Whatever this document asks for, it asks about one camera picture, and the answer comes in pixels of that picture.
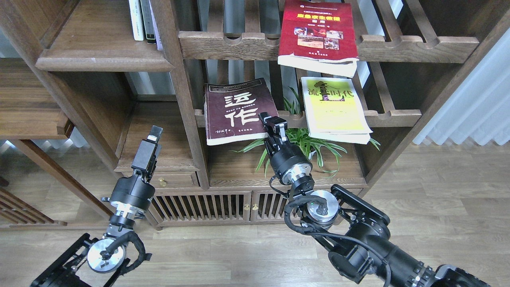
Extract red book with photos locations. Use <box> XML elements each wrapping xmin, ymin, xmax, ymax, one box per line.
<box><xmin>278</xmin><ymin>0</ymin><xmax>359</xmax><ymax>78</ymax></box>

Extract yellow green book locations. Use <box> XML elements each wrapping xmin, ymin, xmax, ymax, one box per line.
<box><xmin>301</xmin><ymin>77</ymin><xmax>372</xmax><ymax>145</ymax></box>

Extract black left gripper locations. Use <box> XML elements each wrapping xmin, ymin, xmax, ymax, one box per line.
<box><xmin>101</xmin><ymin>125</ymin><xmax>163</xmax><ymax>218</ymax></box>

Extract white upright book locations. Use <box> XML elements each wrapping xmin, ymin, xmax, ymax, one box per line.
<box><xmin>129</xmin><ymin>0</ymin><xmax>145</xmax><ymax>41</ymax></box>

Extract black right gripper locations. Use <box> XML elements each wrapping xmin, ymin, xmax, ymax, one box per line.
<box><xmin>259</xmin><ymin>112</ymin><xmax>314</xmax><ymax>185</ymax></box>

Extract white curtain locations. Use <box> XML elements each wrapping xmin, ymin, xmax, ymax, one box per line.
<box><xmin>413</xmin><ymin>31</ymin><xmax>510</xmax><ymax>145</ymax></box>

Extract pale upright book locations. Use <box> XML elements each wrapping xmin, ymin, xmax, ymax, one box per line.
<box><xmin>149</xmin><ymin>0</ymin><xmax>163</xmax><ymax>51</ymax></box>

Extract maroon book white characters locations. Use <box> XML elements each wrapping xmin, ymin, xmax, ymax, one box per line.
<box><xmin>204</xmin><ymin>78</ymin><xmax>278</xmax><ymax>145</ymax></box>

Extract white plant pot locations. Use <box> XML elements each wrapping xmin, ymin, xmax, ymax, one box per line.
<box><xmin>308</xmin><ymin>149</ymin><xmax>317</xmax><ymax>160</ymax></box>

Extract brass drawer knob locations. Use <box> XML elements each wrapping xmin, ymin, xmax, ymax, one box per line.
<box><xmin>158</xmin><ymin>177</ymin><xmax>167</xmax><ymax>187</ymax></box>

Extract dark wooden bookshelf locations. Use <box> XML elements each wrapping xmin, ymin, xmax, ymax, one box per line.
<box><xmin>1</xmin><ymin>0</ymin><xmax>509</xmax><ymax>227</ymax></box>

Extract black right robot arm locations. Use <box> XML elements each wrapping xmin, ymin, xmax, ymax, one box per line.
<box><xmin>260</xmin><ymin>112</ymin><xmax>487</xmax><ymax>287</ymax></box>

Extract dark upright book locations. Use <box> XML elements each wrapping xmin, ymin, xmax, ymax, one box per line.
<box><xmin>140</xmin><ymin>0</ymin><xmax>156</xmax><ymax>44</ymax></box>

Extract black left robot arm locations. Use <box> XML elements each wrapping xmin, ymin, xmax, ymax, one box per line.
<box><xmin>31</xmin><ymin>126</ymin><xmax>163</xmax><ymax>287</ymax></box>

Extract green spider plant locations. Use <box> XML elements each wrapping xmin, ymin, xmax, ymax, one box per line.
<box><xmin>231</xmin><ymin>87</ymin><xmax>381</xmax><ymax>178</ymax></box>

